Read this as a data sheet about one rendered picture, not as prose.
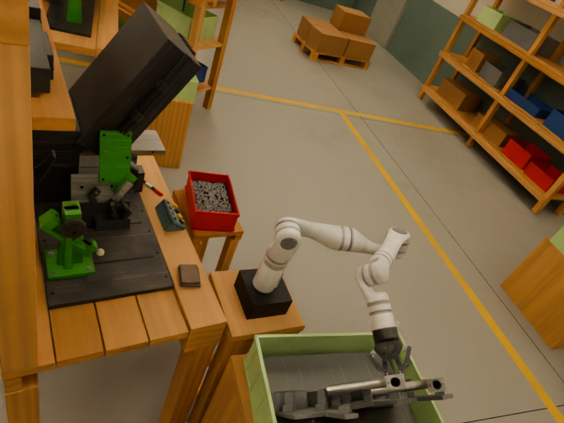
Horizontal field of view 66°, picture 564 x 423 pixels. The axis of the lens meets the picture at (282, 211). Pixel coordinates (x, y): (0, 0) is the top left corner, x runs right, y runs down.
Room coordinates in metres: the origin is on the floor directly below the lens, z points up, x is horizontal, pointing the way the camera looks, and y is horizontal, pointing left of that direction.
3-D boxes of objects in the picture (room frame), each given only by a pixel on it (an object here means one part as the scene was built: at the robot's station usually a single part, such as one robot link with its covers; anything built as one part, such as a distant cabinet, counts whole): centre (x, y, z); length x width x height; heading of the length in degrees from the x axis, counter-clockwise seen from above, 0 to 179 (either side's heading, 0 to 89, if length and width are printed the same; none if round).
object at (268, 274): (1.22, -0.05, 1.03); 0.09 x 0.09 x 0.17; 45
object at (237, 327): (1.23, -0.04, 0.83); 0.32 x 0.32 x 0.04; 36
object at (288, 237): (1.22, -0.05, 1.19); 0.09 x 0.09 x 0.17; 19
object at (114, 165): (1.34, 0.69, 1.17); 0.13 x 0.12 x 0.20; 42
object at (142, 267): (1.35, 0.79, 0.89); 1.10 x 0.42 x 0.02; 42
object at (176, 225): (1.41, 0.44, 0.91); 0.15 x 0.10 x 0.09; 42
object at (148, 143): (1.48, 0.76, 1.11); 0.39 x 0.16 x 0.03; 132
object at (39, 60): (0.99, 0.76, 1.60); 0.15 x 0.07 x 0.07; 42
